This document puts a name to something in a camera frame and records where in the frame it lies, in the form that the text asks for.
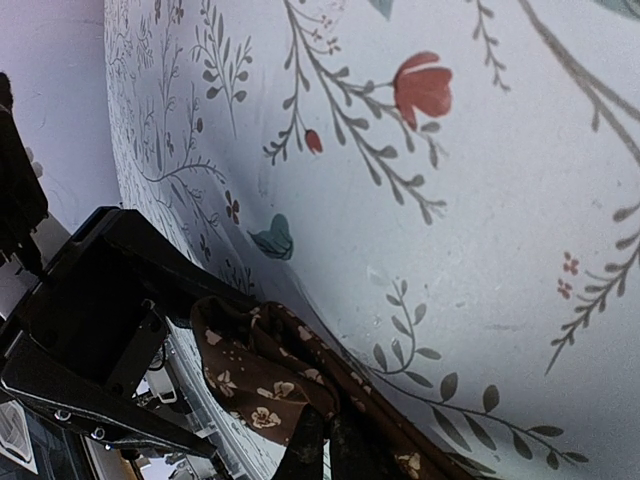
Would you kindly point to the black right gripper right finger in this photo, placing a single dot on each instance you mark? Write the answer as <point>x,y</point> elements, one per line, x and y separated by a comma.
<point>358,453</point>

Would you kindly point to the brown floral tie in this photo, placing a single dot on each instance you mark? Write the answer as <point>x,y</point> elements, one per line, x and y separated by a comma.
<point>263,366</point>

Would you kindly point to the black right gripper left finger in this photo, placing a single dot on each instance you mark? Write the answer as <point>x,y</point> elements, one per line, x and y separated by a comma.
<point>304,456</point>

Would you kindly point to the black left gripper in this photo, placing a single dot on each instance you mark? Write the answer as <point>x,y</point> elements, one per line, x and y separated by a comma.
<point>92,314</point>

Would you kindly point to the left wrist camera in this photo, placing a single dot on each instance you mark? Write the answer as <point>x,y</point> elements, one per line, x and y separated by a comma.
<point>23,202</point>

